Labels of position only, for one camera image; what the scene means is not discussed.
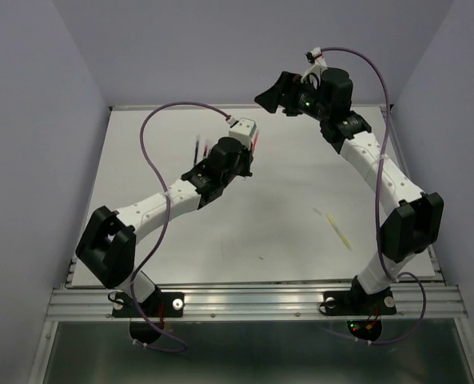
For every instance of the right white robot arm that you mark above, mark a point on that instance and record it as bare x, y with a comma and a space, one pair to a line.
413, 216

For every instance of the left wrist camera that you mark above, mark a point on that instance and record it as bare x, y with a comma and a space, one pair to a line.
244, 130

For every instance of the aluminium mounting rail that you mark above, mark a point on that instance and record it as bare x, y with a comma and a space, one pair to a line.
258, 303

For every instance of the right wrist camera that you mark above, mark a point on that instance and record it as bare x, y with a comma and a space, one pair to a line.
317, 63

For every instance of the purple pen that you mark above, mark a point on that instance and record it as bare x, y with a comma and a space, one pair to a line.
196, 150

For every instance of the orange pen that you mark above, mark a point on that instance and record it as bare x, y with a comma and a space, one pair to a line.
254, 142

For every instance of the red pink pen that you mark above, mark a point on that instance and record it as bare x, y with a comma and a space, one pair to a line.
207, 148

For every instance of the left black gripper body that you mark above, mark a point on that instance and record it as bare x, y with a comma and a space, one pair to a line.
241, 167

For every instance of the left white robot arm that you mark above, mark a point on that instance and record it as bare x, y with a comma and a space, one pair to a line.
108, 243

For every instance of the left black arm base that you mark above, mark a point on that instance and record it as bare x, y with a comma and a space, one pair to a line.
157, 309

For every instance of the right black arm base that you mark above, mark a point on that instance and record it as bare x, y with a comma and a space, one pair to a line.
364, 310

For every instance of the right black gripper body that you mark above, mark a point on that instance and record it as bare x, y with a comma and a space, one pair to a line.
303, 98

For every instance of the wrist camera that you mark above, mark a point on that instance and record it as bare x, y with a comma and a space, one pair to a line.
317, 63
244, 130

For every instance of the yellow pen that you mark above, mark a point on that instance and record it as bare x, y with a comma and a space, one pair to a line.
338, 231

